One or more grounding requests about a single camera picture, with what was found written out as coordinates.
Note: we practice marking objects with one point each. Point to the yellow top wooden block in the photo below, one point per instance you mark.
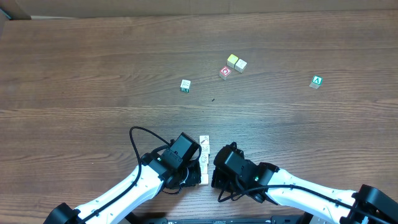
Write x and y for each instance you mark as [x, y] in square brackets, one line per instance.
[231, 60]

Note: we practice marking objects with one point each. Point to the wooden block with dots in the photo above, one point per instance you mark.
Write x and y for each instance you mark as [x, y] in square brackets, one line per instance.
[204, 159]

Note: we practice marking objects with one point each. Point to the yellow sided wooden block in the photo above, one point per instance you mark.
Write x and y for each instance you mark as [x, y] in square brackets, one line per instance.
[205, 149]

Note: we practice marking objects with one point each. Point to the wooden block number three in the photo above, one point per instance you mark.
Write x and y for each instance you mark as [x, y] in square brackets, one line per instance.
[204, 179]

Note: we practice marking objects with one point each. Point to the green letter wooden block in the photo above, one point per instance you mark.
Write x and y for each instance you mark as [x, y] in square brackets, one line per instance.
[316, 82]

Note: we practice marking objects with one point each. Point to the wooden block with squiggle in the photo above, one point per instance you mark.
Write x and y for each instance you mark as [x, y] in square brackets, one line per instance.
[204, 168]

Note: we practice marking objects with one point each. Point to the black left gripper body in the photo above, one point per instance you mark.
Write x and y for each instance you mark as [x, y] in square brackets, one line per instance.
[195, 175]

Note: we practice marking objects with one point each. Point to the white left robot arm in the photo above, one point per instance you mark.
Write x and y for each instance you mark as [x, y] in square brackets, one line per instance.
[154, 173]

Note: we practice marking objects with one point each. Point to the green sided wooden block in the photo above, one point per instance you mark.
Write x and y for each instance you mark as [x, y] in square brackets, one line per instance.
[185, 86]

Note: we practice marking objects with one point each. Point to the red framed wooden block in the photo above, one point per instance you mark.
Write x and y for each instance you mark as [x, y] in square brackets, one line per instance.
[225, 72]

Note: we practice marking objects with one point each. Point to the plain wooden block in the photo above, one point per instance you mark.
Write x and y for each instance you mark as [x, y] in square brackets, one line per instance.
[240, 65]

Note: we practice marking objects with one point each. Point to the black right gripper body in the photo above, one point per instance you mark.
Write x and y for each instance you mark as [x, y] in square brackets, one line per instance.
[218, 182]

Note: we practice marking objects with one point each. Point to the wooden block with hammer picture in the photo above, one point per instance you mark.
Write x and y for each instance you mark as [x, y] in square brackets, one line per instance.
[204, 140]

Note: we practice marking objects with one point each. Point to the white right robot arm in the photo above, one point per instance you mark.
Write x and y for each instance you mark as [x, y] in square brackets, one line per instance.
[267, 182]

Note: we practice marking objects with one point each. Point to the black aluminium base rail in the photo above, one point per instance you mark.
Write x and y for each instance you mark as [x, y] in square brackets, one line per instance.
[276, 219]

